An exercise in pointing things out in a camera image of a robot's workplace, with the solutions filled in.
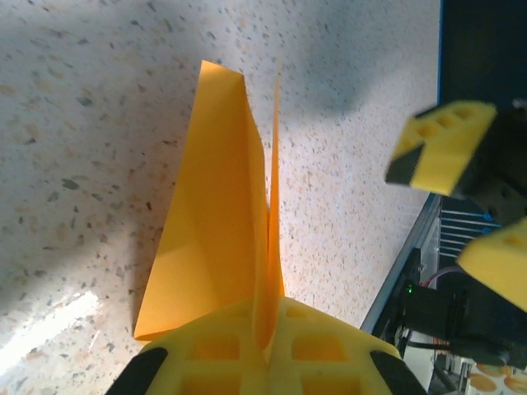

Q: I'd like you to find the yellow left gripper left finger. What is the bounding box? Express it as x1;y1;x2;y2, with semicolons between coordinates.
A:
105;298;272;395

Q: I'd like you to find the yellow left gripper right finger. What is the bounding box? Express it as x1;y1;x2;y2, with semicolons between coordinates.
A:
267;295;428;395

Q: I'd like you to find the orange paper sheet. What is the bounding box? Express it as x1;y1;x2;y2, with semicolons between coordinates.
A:
133;57;287;359

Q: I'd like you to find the blue printed side panel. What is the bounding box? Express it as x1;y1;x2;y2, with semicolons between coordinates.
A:
438;0;527;264

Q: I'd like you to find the orange patterned object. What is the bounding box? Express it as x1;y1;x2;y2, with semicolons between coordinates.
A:
467;360;527;395

